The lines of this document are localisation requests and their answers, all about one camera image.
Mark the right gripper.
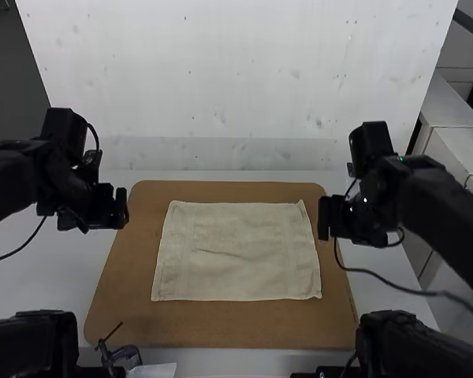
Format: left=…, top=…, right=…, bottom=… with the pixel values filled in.
left=317, top=176, right=405, bottom=248

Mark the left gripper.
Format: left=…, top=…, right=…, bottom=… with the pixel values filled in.
left=56, top=163, right=130, bottom=234

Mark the pale towel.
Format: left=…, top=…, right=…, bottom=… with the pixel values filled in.
left=150, top=199, right=324, bottom=304

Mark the black clamp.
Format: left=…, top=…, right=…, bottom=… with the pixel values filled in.
left=95, top=321, right=143, bottom=373

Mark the cork mat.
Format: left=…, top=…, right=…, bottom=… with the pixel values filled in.
left=84, top=180, right=359, bottom=352

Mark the silver foil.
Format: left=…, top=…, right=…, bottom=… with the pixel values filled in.
left=127, top=363, right=178, bottom=378

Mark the black cable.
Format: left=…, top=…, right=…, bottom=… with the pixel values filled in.
left=332, top=227, right=473, bottom=309
left=0, top=214, right=49, bottom=266
left=85, top=122, right=104, bottom=157

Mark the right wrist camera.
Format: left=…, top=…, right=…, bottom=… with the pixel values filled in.
left=347, top=120, right=396, bottom=177

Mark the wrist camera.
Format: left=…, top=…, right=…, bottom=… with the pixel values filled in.
left=40, top=107, right=90, bottom=159
left=347, top=120, right=396, bottom=177

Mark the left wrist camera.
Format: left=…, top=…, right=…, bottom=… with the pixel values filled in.
left=40, top=107, right=90, bottom=159

